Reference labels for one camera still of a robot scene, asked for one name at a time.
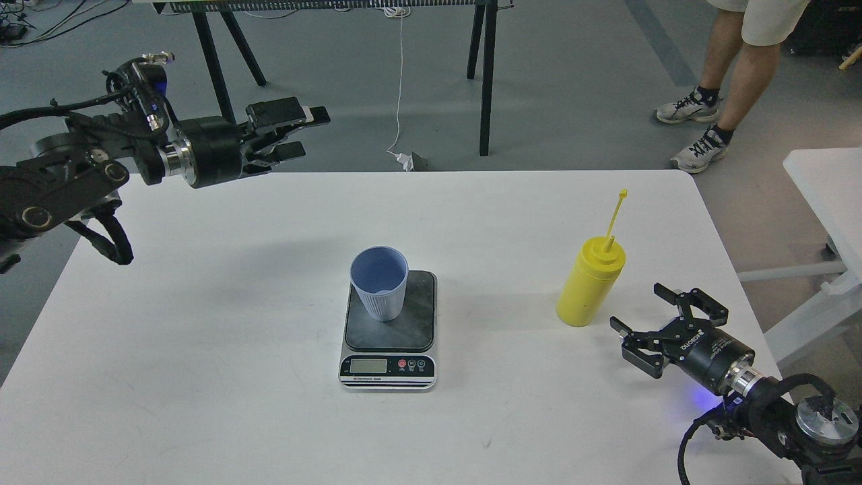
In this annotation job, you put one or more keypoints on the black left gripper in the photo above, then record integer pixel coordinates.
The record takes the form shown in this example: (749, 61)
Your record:
(214, 144)

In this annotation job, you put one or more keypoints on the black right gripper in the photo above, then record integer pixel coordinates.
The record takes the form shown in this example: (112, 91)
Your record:
(708, 353)

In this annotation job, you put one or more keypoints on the yellow squeeze bottle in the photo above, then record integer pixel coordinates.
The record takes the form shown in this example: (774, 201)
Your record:
(599, 263)

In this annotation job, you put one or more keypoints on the blue plastic cup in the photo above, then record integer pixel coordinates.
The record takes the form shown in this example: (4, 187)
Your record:
(379, 276)

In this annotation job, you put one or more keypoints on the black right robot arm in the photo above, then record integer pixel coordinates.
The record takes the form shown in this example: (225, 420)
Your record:
(798, 418)

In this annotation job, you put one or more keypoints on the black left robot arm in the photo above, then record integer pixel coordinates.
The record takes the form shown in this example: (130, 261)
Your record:
(73, 178)

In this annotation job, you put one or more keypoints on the digital kitchen scale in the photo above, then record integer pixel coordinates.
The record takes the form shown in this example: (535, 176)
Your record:
(397, 355)

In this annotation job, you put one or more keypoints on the power adapter on floor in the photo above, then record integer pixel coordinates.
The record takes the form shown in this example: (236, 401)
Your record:
(412, 162)

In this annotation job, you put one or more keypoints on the white grey sneaker near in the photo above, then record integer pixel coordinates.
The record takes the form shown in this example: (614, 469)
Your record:
(696, 158)

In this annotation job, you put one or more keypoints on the white grey sneaker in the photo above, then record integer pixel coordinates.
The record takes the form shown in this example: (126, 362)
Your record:
(696, 158)
(701, 105)

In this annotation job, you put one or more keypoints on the white grey sneaker far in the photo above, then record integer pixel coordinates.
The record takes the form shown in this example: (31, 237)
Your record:
(701, 105)

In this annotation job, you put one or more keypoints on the person legs beige shorts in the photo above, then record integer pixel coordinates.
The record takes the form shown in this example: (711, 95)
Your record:
(746, 35)

